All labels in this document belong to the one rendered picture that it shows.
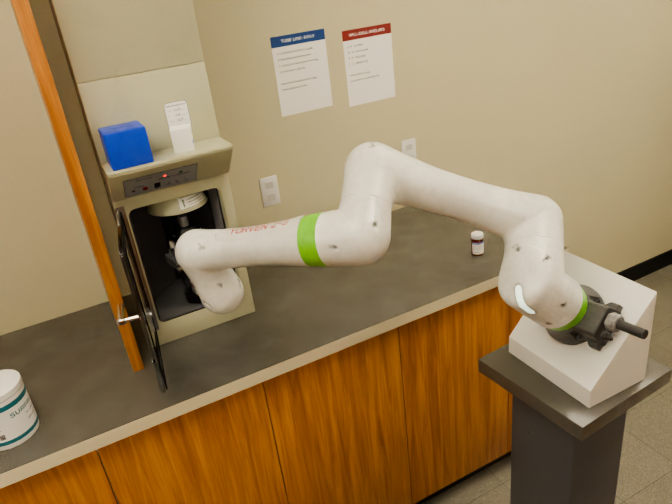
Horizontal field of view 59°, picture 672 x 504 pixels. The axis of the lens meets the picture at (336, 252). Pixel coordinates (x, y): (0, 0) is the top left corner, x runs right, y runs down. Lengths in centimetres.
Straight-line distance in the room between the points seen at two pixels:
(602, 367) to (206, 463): 107
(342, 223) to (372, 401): 88
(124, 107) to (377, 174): 71
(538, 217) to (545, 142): 166
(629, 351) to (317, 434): 93
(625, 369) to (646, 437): 137
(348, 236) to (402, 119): 135
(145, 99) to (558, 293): 110
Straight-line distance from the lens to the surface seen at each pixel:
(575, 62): 307
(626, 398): 153
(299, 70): 222
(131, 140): 153
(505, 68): 277
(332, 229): 118
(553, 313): 137
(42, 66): 150
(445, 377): 207
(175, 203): 173
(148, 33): 162
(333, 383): 181
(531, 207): 139
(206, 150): 157
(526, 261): 133
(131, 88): 162
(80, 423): 167
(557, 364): 151
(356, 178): 123
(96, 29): 160
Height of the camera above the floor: 190
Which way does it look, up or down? 26 degrees down
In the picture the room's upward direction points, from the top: 7 degrees counter-clockwise
